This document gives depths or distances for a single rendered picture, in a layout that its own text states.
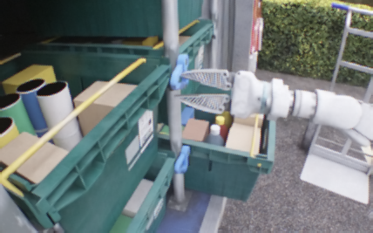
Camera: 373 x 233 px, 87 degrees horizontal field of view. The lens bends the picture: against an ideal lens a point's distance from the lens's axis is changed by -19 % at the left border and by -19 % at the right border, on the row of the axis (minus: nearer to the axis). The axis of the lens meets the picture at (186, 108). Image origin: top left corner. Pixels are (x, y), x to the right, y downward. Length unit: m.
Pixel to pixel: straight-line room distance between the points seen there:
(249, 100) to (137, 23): 0.34
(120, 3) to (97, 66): 0.17
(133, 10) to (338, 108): 0.53
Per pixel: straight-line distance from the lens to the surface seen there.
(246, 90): 0.50
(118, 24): 0.67
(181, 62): 0.54
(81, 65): 0.66
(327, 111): 0.51
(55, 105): 0.53
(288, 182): 1.90
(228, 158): 0.73
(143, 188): 0.73
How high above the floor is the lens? 1.36
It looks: 32 degrees down
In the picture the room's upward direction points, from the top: 1 degrees counter-clockwise
